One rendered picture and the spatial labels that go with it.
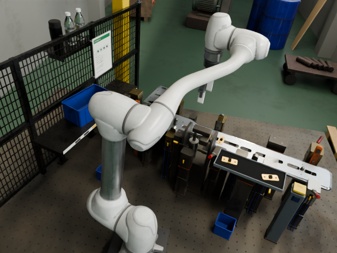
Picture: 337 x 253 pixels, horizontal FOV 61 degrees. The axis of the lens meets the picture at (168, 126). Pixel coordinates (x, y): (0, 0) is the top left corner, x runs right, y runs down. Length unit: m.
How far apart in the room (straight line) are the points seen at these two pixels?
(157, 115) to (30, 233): 1.14
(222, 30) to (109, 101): 0.58
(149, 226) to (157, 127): 0.56
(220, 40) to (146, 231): 0.93
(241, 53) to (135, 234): 0.93
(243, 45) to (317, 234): 1.32
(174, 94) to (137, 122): 0.19
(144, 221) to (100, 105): 0.60
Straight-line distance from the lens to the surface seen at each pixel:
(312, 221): 2.16
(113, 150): 1.21
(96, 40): 2.13
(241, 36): 1.29
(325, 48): 6.64
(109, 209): 1.45
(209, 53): 1.37
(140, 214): 1.42
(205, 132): 1.71
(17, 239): 1.90
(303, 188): 1.64
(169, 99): 1.09
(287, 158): 2.02
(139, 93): 2.21
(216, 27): 1.32
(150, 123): 1.02
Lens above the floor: 2.25
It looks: 39 degrees down
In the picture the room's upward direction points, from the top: 7 degrees clockwise
